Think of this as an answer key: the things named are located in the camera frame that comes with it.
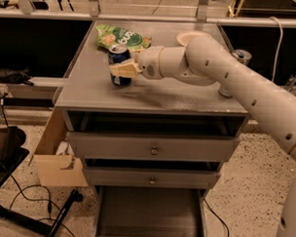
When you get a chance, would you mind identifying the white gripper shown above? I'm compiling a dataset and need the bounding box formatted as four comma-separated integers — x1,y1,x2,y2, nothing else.
110,46,164,80

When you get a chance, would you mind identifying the blue pepsi can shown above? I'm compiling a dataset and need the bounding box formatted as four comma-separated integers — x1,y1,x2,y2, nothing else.
108,43,131,87

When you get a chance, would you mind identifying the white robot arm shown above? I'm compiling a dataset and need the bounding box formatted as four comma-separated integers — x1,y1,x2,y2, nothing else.
110,33,296,161

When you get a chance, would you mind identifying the grey top drawer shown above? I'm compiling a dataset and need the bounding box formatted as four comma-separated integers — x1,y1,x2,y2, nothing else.
67,133,240,162

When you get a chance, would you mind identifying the grey drawer cabinet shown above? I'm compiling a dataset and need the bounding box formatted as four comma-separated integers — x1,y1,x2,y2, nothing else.
48,17,263,237

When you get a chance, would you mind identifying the silver slim drink can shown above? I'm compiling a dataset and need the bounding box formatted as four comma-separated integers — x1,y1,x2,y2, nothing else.
218,49,251,98

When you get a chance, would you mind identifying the grey middle drawer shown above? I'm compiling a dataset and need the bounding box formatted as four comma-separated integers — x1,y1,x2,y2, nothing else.
83,167,220,189

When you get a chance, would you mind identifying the grey open bottom drawer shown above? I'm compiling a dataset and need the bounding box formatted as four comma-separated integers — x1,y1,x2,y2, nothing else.
92,186,207,237

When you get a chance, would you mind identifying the green chip bag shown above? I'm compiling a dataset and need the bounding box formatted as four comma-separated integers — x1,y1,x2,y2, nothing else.
95,24,152,51

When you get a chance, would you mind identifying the white bowl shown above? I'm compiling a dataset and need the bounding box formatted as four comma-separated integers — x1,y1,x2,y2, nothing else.
176,30,209,47

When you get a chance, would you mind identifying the black cloth on shelf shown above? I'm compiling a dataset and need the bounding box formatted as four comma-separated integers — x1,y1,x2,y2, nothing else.
0,67,34,86

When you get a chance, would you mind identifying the cardboard box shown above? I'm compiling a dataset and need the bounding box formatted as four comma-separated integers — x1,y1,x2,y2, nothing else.
33,109,88,187

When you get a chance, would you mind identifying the black chair base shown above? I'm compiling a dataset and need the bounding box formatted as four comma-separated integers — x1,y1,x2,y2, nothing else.
0,125,88,237

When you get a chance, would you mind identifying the metal frame rail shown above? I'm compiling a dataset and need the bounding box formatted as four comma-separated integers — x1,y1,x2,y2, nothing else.
0,0,296,28

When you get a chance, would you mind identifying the white hanging cable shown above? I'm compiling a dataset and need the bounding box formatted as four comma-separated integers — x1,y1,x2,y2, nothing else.
266,17,286,84

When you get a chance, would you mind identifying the black cable by cabinet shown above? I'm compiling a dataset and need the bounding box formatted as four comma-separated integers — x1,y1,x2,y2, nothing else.
202,198,232,237

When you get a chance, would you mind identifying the black floor cable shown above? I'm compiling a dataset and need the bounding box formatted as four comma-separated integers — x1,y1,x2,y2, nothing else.
0,160,82,237

